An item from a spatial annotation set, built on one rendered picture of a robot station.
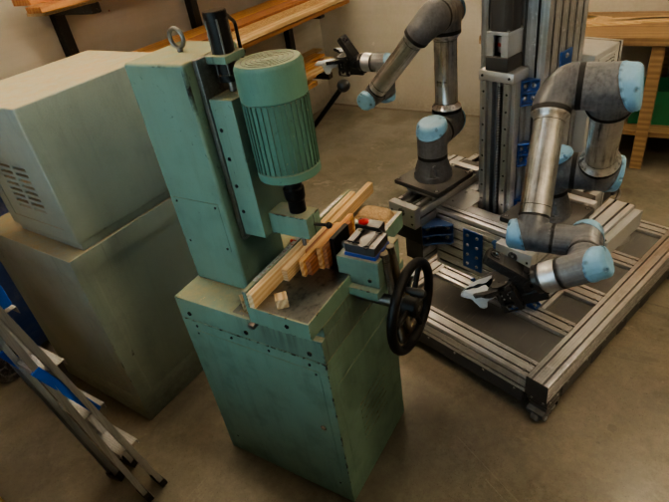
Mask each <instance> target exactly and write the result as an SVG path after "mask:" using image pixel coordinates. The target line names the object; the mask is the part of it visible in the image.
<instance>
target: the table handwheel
mask: <svg viewBox="0 0 669 502"><path fill-rule="evenodd" d="M421 269H422V271H423V276H424V290H425V291H426V297H425V298H423V300H421V298H417V297H414V296H411V295H406V296H404V297H403V298H402V296H403V293H404V290H405V288H406V285H407V283H408V281H409V279H410V277H411V275H412V274H413V272H414V271H415V273H414V279H413V284H412V287H413V288H418V283H419V277H420V272H421ZM432 296H433V272H432V268H431V265H430V263H429V262H428V260H427V259H425V258H423V257H416V258H413V259H412V260H411V261H409V262H408V263H407V265H406V266H405V267H404V269H403V270H402V272H401V273H400V275H399V277H398V280H397V282H396V284H395V287H394V290H393V293H392V295H389V294H385V293H384V294H383V295H382V297H381V298H380V299H379V301H378V302H376V301H372V300H368V299H365V298H361V297H358V296H355V297H356V298H357V299H360V300H363V301H367V302H371V303H375V304H378V305H382V306H386V307H389V309H388V315H387V325H386V332H387V340H388V344H389V347H390V349H391V350H392V352H393V353H394V354H396V355H398V356H405V355H407V354H408V353H410V352H411V351H412V350H413V348H414V347H415V346H416V344H417V343H418V341H419V339H420V337H421V335H422V333H423V330H424V328H425V325H426V322H427V319H428V316H429V312H430V308H431V302H432ZM399 310H400V312H401V314H402V315H401V317H400V318H399V320H398V313H399ZM407 317H411V318H415V320H416V322H417V323H416V325H415V328H414V330H413V332H412V334H411V336H410V338H409V339H408V340H407V342H406V343H405V344H404V345H403V346H401V345H400V344H399V342H398V339H397V331H398V330H399V328H400V327H401V325H402V324H403V322H404V321H405V320H406V319H407ZM397 320H398V321H397Z"/></svg>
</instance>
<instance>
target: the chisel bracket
mask: <svg viewBox="0 0 669 502"><path fill-rule="evenodd" d="M268 214H269V218H270V222H271V226H272V230H273V232H276V233H281V234H285V235H290V236H295V237H300V238H304V239H309V240H310V239H312V238H313V237H314V236H315V235H316V234H317V233H318V232H319V231H320V230H321V229H322V226H314V223H315V222H319V223H321V218H320V213H319V209H318V208H315V207H310V206H307V210H306V211H305V212H303V213H300V214H292V213H290V211H289V206H288V203H287V202H282V201H281V202H280V203H279V204H278V205H276V206H275V207H274V208H273V209H272V210H271V211H269V213H268Z"/></svg>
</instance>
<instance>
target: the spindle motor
mask: <svg viewBox="0 0 669 502"><path fill-rule="evenodd" d="M233 73H234V77H235V81H236V85H237V90H238V94H239V98H240V102H241V105H242V110H243V114H244V118H245V122H246V126H247V130H248V134H249V138H250V143H251V146H252V150H253V154H254V158H255V162H256V166H257V171H258V175H259V178H260V180H261V181H262V182H264V183H266V184H270V185H279V186H280V185H291V184H296V183H300V182H303V181H306V180H308V179H310V178H312V177H313V176H315V175H316V174H317V173H319V171H320V170H321V168H322V165H321V159H320V153H319V147H318V141H317V135H316V129H315V123H314V117H313V111H312V105H311V99H310V93H309V87H308V81H307V75H306V69H305V63H304V57H303V56H302V55H301V53H300V52H299V51H297V50H292V49H278V50H270V51H264V52H259V53H255V54H252V55H249V56H246V57H244V58H241V59H240V60H238V61H237V62H235V64H234V68H233Z"/></svg>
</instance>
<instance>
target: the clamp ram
mask: <svg viewBox="0 0 669 502"><path fill-rule="evenodd" d="M348 238H349V230H348V224H346V223H344V224H343V225H342V226H341V227H340V228H339V229H338V230H337V231H336V232H335V234H334V235H333V236H332V237H331V238H330V244H331V250H332V255H333V261H334V264H337V260H336V254H337V253H338V252H339V251H340V250H341V249H342V248H343V247H344V242H345V241H346V240H347V239H348Z"/></svg>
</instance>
